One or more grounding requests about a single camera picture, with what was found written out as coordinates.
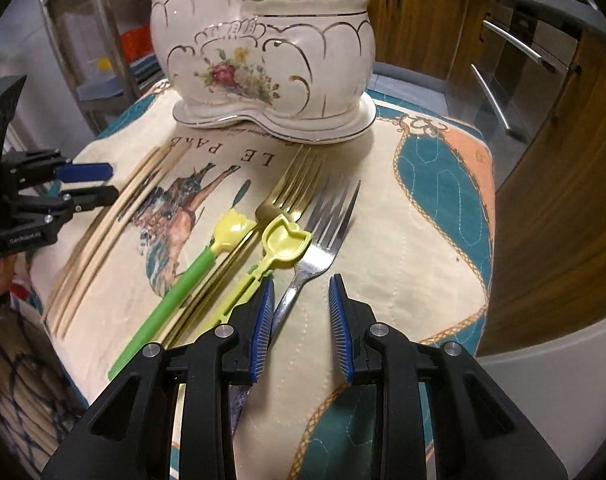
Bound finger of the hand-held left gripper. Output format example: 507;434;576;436
60;184;120;214
54;162;114;185

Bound green-handled yellow tulip spoon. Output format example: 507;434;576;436
108;210;260;380

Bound floral ceramic utensil holder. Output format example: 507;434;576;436
144;0;377;145

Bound printed quilted cloth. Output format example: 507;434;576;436
30;77;496;480

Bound red plastic bag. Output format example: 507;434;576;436
119;27;151;61

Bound wooden kitchen cabinets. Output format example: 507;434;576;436
258;0;606;358

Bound built-in oven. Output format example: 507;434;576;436
469;2;584;147

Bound silver fork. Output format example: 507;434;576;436
230;176;362;426

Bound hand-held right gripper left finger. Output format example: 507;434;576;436
56;276;276;480

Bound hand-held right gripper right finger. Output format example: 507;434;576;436
328;274;568;480

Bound person's left forearm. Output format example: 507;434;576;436
0;305;86;466

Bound metal shelf rack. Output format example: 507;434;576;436
38;0;159;137

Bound gold fork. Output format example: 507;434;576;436
160;144;330;348

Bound yellow-green plastic spoon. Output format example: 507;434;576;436
195;214;315;333

